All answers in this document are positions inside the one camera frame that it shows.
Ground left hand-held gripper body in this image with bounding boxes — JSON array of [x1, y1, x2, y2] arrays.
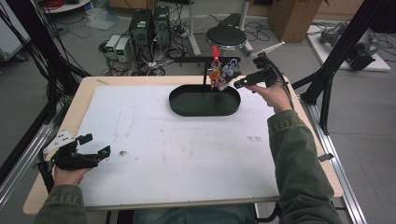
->
[[42, 129, 101, 172]]

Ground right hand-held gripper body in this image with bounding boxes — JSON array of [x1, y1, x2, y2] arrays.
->
[[246, 41, 287, 89]]

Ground red strap figure keychain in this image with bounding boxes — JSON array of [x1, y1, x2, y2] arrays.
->
[[208, 44, 223, 91]]

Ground black stand with oval tray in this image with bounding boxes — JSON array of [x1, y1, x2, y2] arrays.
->
[[168, 56, 242, 118]]

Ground person's left hand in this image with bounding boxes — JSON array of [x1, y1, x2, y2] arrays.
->
[[53, 166, 92, 189]]

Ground person's right hand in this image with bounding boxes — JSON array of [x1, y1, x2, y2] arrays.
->
[[245, 81, 294, 115]]

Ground black round stool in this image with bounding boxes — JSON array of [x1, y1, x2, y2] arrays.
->
[[205, 25, 249, 76]]

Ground cardboard box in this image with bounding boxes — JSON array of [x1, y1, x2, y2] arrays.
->
[[267, 0, 325, 44]]

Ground white desk legs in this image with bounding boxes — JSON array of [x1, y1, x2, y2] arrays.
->
[[186, 0, 255, 57]]

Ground white table mat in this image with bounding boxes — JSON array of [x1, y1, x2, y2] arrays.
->
[[77, 84, 281, 208]]

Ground white power supply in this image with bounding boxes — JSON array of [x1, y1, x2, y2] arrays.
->
[[105, 34, 122, 60], [115, 36, 132, 63]]

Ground black computer tower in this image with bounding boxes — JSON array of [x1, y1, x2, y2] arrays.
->
[[151, 5, 172, 49], [128, 8, 154, 62]]

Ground white floor board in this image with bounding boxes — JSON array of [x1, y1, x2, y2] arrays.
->
[[305, 24, 392, 73]]

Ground clear plastic bag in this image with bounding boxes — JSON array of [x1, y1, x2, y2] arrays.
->
[[85, 7, 120, 32]]

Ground white round table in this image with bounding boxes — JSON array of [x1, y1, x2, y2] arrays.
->
[[39, 0, 93, 14]]

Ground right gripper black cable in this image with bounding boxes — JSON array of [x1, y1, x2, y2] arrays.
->
[[264, 58, 295, 111]]

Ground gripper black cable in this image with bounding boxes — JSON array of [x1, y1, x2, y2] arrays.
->
[[35, 150, 56, 195], [264, 58, 295, 111]]

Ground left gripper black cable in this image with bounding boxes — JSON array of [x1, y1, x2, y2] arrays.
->
[[35, 150, 56, 195]]

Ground aluminium rail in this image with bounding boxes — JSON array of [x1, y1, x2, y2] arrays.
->
[[298, 94, 369, 224], [0, 122, 56, 210]]

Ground tangle of floor cables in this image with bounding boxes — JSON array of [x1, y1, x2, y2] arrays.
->
[[98, 43, 189, 77]]

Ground black frame post with cables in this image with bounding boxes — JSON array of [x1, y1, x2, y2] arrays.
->
[[0, 0, 92, 126]]

